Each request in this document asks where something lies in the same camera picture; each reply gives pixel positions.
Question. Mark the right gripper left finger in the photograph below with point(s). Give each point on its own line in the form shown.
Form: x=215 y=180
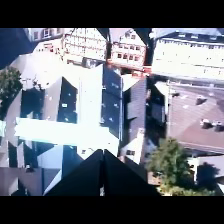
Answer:
x=87 y=180

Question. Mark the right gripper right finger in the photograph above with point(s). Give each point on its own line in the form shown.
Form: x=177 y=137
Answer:
x=121 y=180

